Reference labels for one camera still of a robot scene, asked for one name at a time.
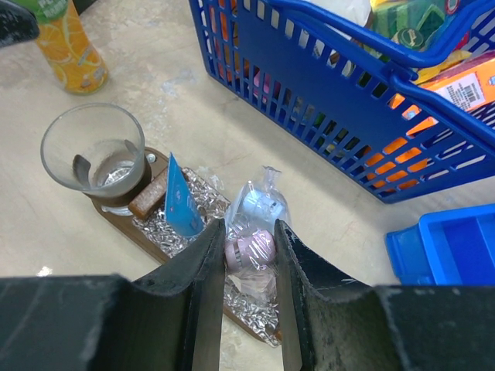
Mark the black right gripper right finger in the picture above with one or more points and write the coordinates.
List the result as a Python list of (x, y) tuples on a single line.
[(331, 321)]

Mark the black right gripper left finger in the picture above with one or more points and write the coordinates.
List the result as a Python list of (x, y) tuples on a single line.
[(170, 319)]

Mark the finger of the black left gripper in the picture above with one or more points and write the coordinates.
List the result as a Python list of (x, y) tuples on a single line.
[(17, 25)]

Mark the pink toothbrush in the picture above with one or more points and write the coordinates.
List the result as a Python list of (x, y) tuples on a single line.
[(251, 265)]

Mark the blue toothpaste tube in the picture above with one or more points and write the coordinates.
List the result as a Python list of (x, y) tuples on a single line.
[(181, 210)]

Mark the white toothbrush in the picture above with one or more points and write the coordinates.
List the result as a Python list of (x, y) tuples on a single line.
[(258, 205)]

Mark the clear plastic cup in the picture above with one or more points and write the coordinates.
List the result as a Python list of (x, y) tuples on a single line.
[(97, 149)]

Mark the oval wooden tray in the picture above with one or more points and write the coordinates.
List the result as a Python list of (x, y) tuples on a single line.
[(116, 220)]

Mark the orange juice bottle green label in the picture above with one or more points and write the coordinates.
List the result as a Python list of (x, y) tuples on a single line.
[(77, 65)]

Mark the blue plastic divided bin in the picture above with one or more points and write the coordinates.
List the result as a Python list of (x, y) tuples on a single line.
[(453, 247)]

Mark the blue plastic shopping basket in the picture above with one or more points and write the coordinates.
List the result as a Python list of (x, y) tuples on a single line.
[(348, 93)]

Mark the yellow snack packet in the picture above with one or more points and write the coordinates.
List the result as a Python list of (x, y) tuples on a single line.
[(454, 58)]

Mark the orange cardboard box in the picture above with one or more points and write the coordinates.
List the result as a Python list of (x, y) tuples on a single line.
[(468, 85)]

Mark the green glass bottle gold cap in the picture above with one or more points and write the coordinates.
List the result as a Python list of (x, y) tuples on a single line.
[(409, 38)]

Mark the green sponge pack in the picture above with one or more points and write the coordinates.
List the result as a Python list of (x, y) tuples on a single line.
[(431, 18)]

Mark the white crumpled paper bag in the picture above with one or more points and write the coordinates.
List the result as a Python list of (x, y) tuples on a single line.
[(356, 11)]

